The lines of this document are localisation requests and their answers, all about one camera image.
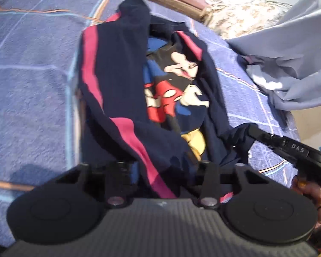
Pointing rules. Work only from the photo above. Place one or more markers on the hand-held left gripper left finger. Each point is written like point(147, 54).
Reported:
point(117, 178)

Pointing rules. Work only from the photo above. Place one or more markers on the blue checked bed sheet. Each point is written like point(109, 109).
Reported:
point(29, 99)

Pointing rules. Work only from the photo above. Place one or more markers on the light blue cloth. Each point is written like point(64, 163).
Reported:
point(297, 59)

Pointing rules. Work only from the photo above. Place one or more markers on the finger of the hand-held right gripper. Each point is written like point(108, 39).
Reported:
point(264, 138)

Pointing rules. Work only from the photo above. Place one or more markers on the beige patterned blanket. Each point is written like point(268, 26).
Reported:
point(243, 18)

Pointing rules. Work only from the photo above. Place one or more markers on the person's right hand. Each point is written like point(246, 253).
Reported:
point(319, 203)

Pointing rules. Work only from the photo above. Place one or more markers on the navy cartoon print shirt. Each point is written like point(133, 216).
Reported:
point(117, 85)

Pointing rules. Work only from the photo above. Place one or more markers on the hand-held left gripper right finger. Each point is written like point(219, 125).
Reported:
point(210, 178)

